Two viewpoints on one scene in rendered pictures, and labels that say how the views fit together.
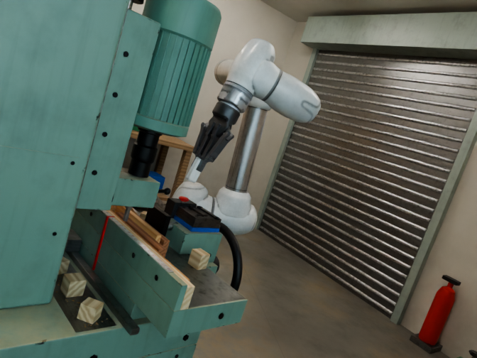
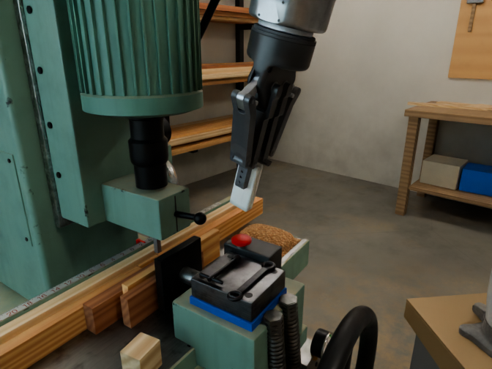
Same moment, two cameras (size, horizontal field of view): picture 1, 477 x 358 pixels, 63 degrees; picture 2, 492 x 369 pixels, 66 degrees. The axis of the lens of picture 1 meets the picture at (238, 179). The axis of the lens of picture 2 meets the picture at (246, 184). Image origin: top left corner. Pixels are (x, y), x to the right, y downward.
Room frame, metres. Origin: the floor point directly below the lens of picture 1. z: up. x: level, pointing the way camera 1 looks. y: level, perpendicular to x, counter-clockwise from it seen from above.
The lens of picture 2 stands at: (0.99, -0.36, 1.28)
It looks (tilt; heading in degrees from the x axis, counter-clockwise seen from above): 20 degrees down; 80
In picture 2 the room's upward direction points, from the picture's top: straight up
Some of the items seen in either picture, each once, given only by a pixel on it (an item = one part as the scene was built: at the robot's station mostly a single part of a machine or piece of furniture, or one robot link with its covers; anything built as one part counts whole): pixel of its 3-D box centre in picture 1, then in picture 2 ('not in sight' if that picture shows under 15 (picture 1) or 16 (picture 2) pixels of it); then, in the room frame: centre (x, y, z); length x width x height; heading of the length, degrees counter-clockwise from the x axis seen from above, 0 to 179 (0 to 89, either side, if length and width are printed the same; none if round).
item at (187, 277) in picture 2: (165, 226); (194, 278); (1.00, 0.15, 0.95); 0.09 x 0.07 x 0.09; 46
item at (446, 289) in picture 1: (439, 312); not in sight; (3.00, -1.86, 0.30); 0.19 x 0.18 x 0.60; 129
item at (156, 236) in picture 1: (135, 227); (177, 267); (0.98, 0.22, 0.93); 0.22 x 0.01 x 0.06; 46
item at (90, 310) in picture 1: (90, 310); not in sight; (0.74, 0.21, 0.82); 0.04 x 0.03 x 0.03; 85
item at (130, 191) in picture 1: (125, 191); (146, 208); (0.93, 0.26, 1.03); 0.14 x 0.07 x 0.09; 136
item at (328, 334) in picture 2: not in sight; (319, 345); (1.28, 0.28, 0.65); 0.06 x 0.04 x 0.08; 46
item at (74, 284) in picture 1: (73, 284); not in sight; (0.81, 0.28, 0.82); 0.04 x 0.04 x 0.04; 47
